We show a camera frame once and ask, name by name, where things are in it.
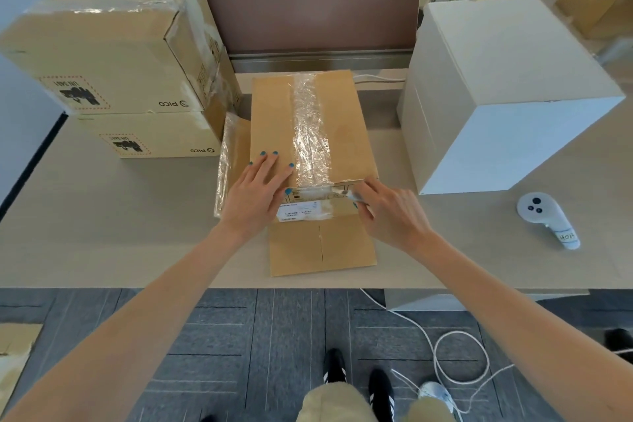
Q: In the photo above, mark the white box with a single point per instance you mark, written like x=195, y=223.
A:
x=494, y=51
x=470, y=179

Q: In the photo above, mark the white round floor object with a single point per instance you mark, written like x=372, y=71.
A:
x=435, y=394

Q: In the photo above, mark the white handheld controller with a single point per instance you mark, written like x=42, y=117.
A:
x=536, y=209

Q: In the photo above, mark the mauve desk divider panel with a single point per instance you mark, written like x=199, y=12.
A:
x=306, y=6
x=615, y=51

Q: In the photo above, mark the small black floor object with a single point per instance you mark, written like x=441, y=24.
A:
x=208, y=418

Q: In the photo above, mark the person's right forearm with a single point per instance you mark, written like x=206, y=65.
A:
x=519, y=327

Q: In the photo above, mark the person's right hand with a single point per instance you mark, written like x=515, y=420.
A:
x=395, y=219

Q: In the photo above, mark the person's left hand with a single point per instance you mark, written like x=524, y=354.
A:
x=252, y=204

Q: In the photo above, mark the white utility knife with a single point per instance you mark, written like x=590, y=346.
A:
x=353, y=194

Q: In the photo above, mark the black striped shoe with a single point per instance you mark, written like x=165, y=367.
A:
x=382, y=394
x=334, y=367

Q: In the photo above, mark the person's left forearm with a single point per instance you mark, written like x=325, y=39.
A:
x=123, y=327

